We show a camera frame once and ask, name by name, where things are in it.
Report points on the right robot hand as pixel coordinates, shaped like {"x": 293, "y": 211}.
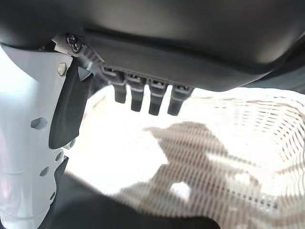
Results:
{"x": 152, "y": 35}

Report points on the white wicker basket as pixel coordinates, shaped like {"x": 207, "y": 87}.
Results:
{"x": 238, "y": 143}

